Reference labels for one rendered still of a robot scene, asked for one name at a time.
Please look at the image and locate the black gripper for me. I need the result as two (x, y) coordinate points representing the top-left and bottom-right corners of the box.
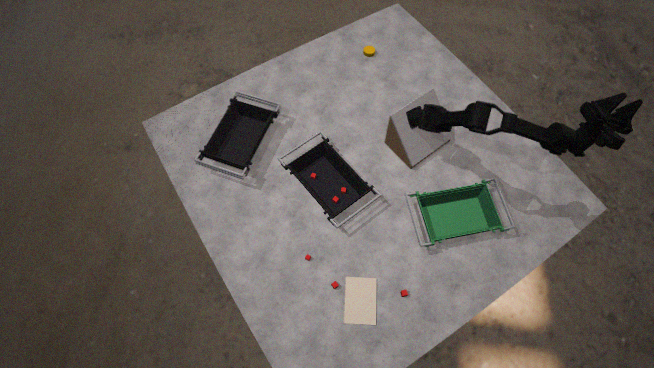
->
(578, 92), (643, 145)

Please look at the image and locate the small yellow disc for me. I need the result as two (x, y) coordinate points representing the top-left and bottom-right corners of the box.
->
(363, 46), (375, 57)

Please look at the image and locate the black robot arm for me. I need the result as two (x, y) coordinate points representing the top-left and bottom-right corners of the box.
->
(406, 101), (626, 157)

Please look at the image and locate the beige flat panel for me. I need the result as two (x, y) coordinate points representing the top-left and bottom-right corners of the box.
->
(344, 277), (376, 325)

